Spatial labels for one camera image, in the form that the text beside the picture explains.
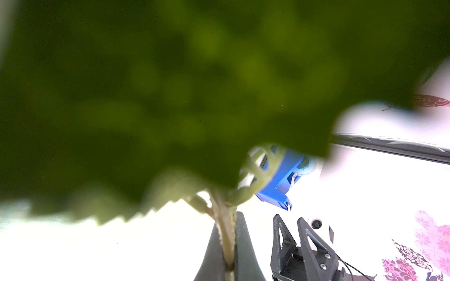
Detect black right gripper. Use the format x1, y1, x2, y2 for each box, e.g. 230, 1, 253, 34
270, 214, 377, 281

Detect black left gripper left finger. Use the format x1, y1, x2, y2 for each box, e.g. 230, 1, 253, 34
194, 224, 225, 281

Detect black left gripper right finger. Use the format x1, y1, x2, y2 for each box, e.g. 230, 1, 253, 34
234, 211, 266, 281

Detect blue tape dispenser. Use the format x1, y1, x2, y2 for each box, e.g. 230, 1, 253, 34
255, 150, 306, 211

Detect clear tape roll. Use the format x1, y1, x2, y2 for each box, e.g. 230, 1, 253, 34
294, 155, 317, 176

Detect dark pink artificial rose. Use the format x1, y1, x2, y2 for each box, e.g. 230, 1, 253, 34
1, 1, 450, 281

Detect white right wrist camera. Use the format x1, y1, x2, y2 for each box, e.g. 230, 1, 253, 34
311, 218, 323, 229

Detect aluminium frame rail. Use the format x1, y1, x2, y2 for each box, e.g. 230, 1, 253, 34
331, 134, 450, 165

